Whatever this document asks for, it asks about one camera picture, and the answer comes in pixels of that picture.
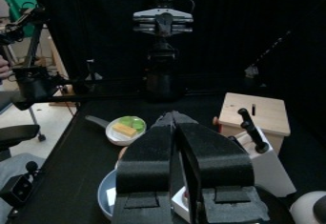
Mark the person's hand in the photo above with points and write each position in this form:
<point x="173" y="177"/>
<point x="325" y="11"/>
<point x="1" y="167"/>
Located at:
<point x="3" y="67"/>

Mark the blue plate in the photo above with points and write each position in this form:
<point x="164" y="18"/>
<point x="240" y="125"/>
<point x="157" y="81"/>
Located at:
<point x="105" y="196"/>

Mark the black camera with microphone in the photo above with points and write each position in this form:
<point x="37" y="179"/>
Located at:
<point x="19" y="188"/>

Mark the wooden box with slot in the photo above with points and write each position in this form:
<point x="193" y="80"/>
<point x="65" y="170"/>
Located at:
<point x="258" y="113"/>

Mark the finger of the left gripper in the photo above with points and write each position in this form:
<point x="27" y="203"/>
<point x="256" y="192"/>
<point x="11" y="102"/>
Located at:
<point x="160" y="24"/>
<point x="169" y="24"/>

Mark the white item on plate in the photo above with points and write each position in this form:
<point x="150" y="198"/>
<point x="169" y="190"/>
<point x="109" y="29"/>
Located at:
<point x="112" y="196"/>

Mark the black office chair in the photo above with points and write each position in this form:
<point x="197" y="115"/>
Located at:
<point x="17" y="134"/>

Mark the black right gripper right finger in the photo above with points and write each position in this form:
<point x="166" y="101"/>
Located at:
<point x="217" y="161"/>

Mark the white clamp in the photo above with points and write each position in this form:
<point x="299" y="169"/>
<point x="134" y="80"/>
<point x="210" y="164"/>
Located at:
<point x="252" y="71"/>

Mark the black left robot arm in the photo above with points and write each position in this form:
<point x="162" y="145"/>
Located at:
<point x="161" y="72"/>

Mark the tan wooden toy piece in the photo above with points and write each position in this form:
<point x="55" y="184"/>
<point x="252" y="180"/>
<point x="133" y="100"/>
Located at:
<point x="122" y="153"/>

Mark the yellow toy cheese block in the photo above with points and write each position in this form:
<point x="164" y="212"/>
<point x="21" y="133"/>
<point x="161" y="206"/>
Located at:
<point x="124" y="129"/>

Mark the white round object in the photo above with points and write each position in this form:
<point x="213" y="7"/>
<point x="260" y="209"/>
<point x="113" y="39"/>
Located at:
<point x="304" y="208"/>

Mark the small white box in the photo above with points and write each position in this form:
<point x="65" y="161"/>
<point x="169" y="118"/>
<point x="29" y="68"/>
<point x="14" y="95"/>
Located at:
<point x="181" y="202"/>

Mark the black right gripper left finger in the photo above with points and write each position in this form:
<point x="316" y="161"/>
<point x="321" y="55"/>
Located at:
<point x="145" y="158"/>

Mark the white knife block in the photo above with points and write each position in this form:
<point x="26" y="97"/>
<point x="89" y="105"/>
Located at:
<point x="272" y="170"/>

